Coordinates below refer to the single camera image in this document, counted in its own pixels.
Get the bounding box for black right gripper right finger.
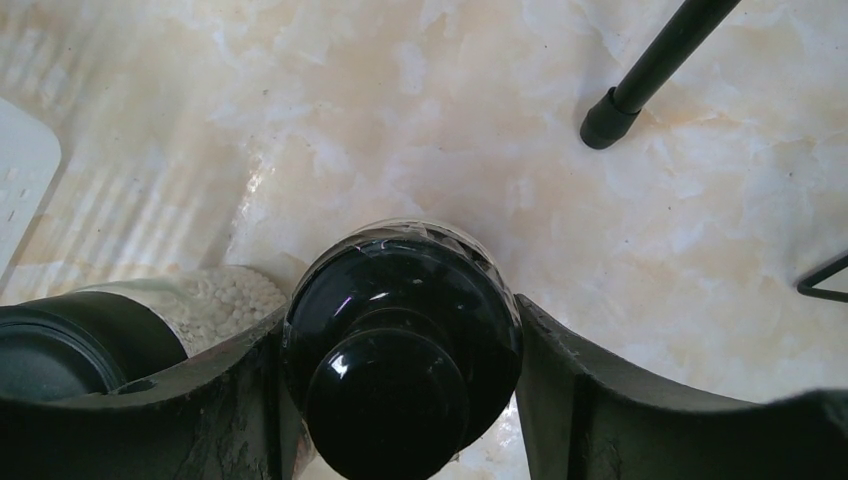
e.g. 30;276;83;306
517;296;847;479

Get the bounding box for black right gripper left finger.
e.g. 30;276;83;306
1;310;312;479

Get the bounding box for black-lid jar white beads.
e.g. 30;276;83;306
1;266;287;402

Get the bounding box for shiny black-lid spice jar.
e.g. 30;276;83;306
281;218;523;479

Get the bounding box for black tripod music stand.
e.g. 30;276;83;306
579;0;739;150

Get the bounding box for white plastic perforated basket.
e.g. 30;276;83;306
1;100;62;271

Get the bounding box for black wire basket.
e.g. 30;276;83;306
796;253;847;303

